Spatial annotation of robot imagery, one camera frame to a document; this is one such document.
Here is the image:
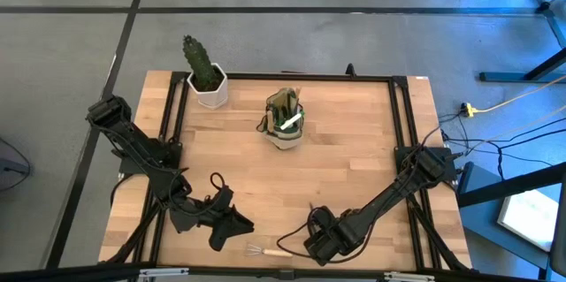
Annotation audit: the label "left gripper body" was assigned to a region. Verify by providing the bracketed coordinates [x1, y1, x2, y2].
[201, 188, 242, 234]

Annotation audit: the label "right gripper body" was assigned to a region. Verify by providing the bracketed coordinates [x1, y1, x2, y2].
[309, 205, 359, 252]

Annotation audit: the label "cream canvas gardening bag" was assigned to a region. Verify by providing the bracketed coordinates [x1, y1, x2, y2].
[256, 86, 307, 151]

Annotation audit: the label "green plastic spray bottle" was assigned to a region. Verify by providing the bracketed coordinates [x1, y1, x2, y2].
[278, 111, 307, 133]

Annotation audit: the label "white hexagonal planter pot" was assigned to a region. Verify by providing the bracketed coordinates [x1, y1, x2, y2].
[186, 62, 230, 111]

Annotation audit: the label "dark blue floor stand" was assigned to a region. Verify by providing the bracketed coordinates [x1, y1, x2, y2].
[457, 161, 566, 270]

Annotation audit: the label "tall dark green cactus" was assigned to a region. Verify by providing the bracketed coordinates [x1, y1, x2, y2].
[181, 34, 218, 91]

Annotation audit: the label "black rig crossbar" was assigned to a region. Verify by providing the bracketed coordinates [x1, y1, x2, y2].
[0, 263, 566, 282]

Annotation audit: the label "white floor panel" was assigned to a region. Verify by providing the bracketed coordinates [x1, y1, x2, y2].
[497, 188, 559, 252]

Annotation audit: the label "grey round floor object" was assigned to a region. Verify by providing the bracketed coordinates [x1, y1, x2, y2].
[0, 138, 34, 191]

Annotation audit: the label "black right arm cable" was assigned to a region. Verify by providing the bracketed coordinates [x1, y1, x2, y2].
[276, 209, 341, 260]

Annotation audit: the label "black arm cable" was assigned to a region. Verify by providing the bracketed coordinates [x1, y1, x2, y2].
[276, 209, 341, 260]
[209, 171, 227, 195]

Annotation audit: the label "hand rake wooden handle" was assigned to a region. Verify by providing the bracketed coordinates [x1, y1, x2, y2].
[245, 242, 294, 259]

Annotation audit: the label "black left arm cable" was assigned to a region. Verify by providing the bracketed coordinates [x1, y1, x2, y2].
[209, 171, 227, 195]

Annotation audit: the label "silver aluminium bracket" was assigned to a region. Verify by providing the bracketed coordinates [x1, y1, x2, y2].
[139, 267, 189, 279]
[383, 271, 437, 282]

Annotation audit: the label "black floor cables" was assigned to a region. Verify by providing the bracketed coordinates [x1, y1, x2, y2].
[437, 112, 566, 168]

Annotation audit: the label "yellow extension cable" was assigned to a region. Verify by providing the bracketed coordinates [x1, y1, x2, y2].
[472, 76, 566, 114]

